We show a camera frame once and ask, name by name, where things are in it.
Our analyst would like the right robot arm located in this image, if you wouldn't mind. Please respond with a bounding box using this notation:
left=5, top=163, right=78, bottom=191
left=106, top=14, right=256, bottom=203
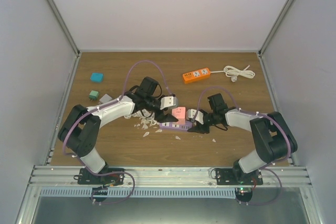
left=186, top=93, right=298, bottom=185

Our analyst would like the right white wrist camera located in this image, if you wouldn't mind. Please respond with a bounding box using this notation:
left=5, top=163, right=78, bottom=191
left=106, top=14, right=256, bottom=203
left=186, top=109, right=204, bottom=124

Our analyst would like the aluminium rail frame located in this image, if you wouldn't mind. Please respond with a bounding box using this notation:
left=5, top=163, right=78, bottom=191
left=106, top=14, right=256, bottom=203
left=16, top=165, right=323, bottom=223

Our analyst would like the green usb charger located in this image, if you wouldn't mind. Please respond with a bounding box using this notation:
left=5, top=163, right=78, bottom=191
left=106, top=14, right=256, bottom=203
left=88, top=90, right=99, bottom=101

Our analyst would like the white power strip cable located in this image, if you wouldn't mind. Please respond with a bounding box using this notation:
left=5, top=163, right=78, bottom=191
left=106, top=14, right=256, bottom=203
left=209, top=63, right=256, bottom=83

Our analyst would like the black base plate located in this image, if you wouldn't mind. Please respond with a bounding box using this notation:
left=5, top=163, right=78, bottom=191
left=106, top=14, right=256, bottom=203
left=74, top=168, right=125, bottom=186
left=210, top=168, right=263, bottom=186

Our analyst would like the white 66W charger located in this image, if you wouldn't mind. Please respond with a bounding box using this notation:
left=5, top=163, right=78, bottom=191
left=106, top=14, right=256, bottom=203
left=99, top=94, right=113, bottom=104

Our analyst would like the grey slotted cable duct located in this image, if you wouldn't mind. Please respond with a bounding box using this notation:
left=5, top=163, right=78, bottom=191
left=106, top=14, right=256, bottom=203
left=40, top=187, right=236, bottom=199

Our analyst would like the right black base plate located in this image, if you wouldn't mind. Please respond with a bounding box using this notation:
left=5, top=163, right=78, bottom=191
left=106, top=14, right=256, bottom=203
left=210, top=168, right=263, bottom=186

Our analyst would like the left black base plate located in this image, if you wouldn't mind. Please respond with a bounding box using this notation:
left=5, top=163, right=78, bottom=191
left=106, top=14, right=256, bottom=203
left=74, top=168, right=125, bottom=186

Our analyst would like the pink white charger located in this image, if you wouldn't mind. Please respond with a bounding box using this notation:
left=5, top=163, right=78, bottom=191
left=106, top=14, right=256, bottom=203
left=172, top=106, right=186, bottom=124

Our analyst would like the orange power strip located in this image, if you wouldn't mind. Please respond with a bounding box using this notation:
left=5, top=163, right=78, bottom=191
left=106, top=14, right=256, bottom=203
left=182, top=68, right=211, bottom=84

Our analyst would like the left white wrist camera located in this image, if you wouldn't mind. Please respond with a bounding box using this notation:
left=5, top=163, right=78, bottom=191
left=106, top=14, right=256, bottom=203
left=160, top=95, right=179, bottom=110

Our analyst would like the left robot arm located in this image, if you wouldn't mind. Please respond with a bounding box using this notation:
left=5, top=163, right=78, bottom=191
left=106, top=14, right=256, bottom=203
left=58, top=77, right=178, bottom=184

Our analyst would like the purple power strip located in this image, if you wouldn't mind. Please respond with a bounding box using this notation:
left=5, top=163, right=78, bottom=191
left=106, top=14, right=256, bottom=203
left=159, top=121, right=193, bottom=132

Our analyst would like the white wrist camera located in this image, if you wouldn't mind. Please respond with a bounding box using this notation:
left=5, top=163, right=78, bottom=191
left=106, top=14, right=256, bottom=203
left=160, top=95, right=179, bottom=110
left=186, top=109, right=204, bottom=124

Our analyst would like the blue plug adapter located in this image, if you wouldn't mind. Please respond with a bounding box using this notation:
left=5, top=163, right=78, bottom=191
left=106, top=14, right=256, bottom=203
left=90, top=72, right=104, bottom=83

